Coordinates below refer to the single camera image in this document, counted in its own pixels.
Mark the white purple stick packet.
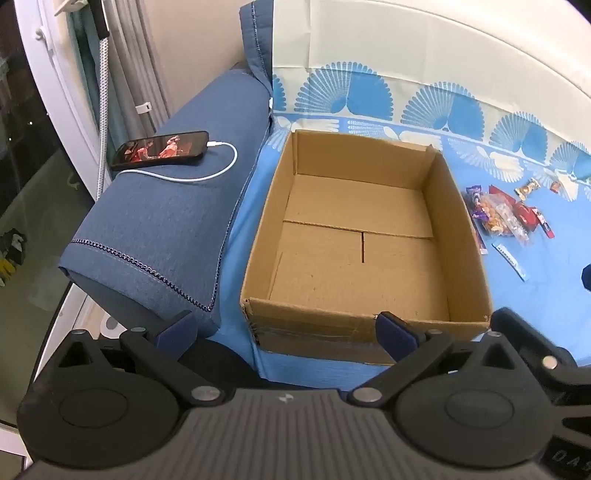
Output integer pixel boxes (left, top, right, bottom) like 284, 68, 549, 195
493, 241, 528, 282

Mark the purple chocolate bar wrapper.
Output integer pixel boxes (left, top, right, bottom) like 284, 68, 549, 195
463, 185, 488, 255

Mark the coated peanuts snack bag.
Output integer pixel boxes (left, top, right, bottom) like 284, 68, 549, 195
480, 195, 512, 236

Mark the clear bag of candies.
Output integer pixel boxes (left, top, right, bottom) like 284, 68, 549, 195
488, 194, 530, 245

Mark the red white stick packet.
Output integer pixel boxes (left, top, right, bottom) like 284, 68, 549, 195
531, 207, 555, 239

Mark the red chocolate snack pack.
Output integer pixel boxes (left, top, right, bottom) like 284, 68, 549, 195
512, 202, 539, 232

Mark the dark red packet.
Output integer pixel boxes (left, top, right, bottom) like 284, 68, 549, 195
489, 185, 516, 205

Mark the blue sofa armrest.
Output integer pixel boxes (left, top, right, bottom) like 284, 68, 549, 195
59, 67, 270, 337

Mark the brown cardboard box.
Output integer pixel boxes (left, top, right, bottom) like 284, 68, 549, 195
240, 130, 493, 365

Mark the black smartphone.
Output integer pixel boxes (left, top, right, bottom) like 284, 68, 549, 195
110, 131, 209, 171

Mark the yellow wrapped candy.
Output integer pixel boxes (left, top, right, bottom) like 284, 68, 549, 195
514, 178, 541, 202

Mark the small red wrapped candy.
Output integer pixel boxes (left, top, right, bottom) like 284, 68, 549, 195
550, 181, 562, 193

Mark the grey curtain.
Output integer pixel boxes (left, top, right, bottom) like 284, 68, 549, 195
66, 1, 170, 155

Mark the blue white patterned sofa cover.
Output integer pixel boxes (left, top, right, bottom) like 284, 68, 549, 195
214, 1, 590, 388

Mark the blue sofa back cushion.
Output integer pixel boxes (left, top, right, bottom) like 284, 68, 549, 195
239, 0, 273, 95

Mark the white charging cable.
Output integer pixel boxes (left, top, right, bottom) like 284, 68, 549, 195
112, 140, 240, 184

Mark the white door frame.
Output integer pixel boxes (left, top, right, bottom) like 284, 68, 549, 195
15, 1, 99, 198

